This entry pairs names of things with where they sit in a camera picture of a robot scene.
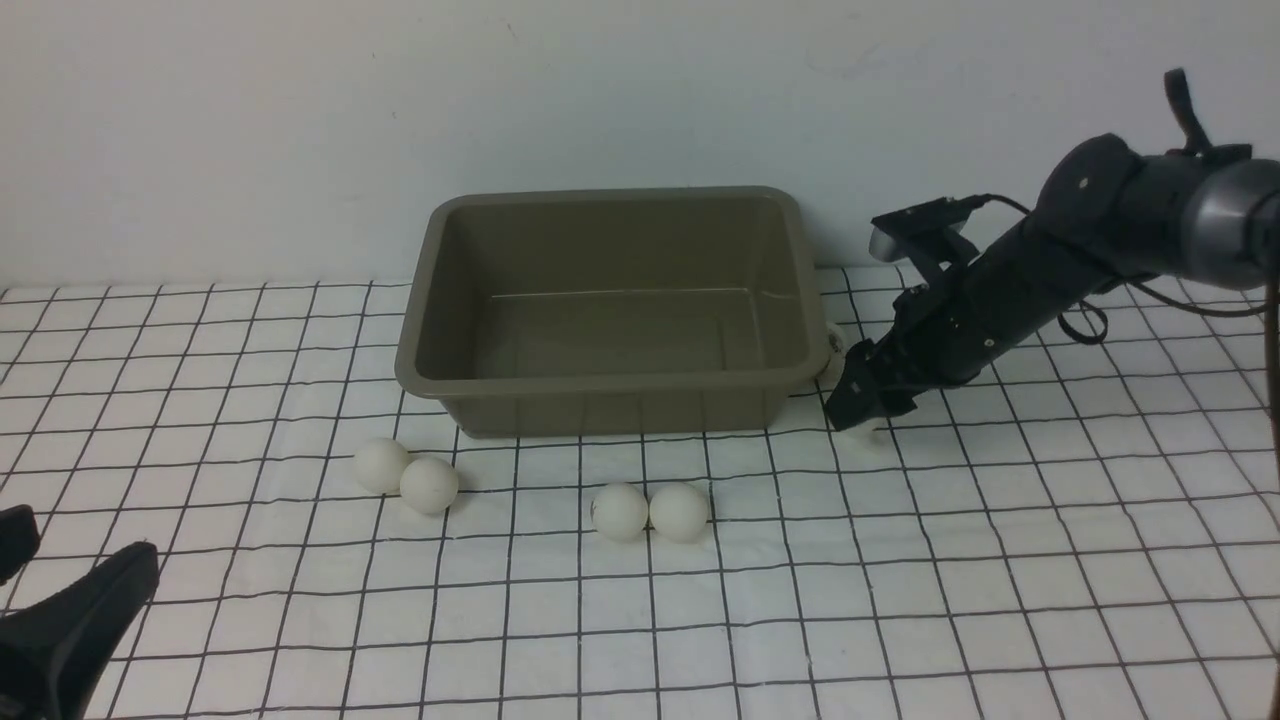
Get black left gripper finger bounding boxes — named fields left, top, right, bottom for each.
left=1, top=541, right=159, bottom=719
left=0, top=505, right=41, bottom=585

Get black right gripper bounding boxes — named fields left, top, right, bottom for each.
left=824, top=258, right=1030, bottom=432

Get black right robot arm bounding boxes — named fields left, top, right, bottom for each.
left=823, top=135, right=1277, bottom=430

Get olive plastic bin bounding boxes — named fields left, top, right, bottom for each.
left=396, top=186, right=829, bottom=438

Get white black-grid tablecloth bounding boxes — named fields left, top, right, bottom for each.
left=1, top=282, right=1279, bottom=719

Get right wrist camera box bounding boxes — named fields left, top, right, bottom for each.
left=868, top=195, right=989, bottom=286

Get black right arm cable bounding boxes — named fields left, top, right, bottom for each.
left=975, top=192, right=1280, bottom=480

